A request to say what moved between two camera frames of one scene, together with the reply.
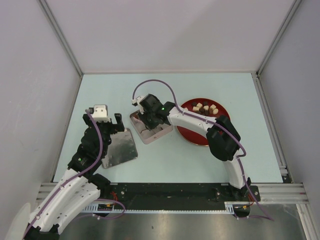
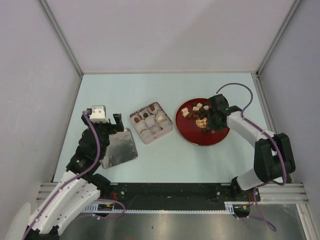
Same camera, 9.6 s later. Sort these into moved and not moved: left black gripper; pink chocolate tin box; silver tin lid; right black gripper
Moved: right black gripper
Not moved: left black gripper; pink chocolate tin box; silver tin lid
